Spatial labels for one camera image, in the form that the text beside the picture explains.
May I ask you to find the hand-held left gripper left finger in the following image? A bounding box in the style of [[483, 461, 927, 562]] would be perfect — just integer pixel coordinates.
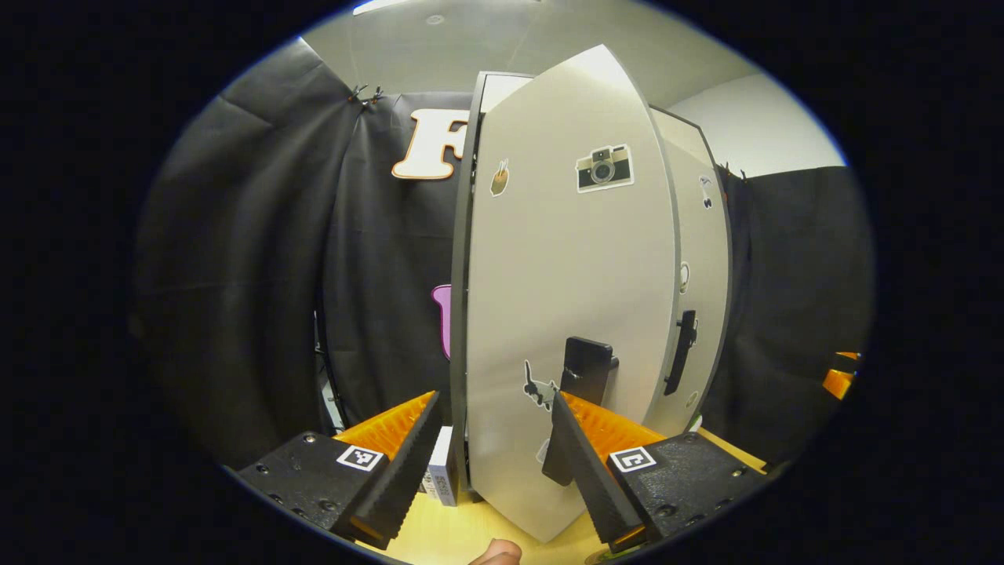
[[234, 390, 444, 550]]

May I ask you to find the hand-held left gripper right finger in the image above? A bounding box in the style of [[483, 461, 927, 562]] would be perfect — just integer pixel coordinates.
[[551, 391, 769, 554]]

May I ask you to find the white cabinet door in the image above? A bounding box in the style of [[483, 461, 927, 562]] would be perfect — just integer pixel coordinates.
[[647, 106, 734, 439], [464, 45, 682, 544]]

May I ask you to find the grey and white cabinet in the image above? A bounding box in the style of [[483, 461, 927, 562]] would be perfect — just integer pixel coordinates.
[[449, 71, 542, 503]]

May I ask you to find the white book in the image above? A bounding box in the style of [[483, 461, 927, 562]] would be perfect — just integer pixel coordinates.
[[424, 426, 460, 507]]

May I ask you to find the black backdrop cloth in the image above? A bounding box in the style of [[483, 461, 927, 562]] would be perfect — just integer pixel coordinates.
[[129, 39, 875, 472]]

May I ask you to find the black left door handle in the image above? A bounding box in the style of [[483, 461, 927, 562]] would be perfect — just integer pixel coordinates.
[[541, 336, 620, 487]]

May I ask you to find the black door handle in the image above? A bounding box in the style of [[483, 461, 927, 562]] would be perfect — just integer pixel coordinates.
[[664, 309, 699, 397], [541, 336, 620, 487]]

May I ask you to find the black right door handle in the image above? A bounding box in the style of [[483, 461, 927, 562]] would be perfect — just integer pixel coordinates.
[[664, 309, 699, 397]]

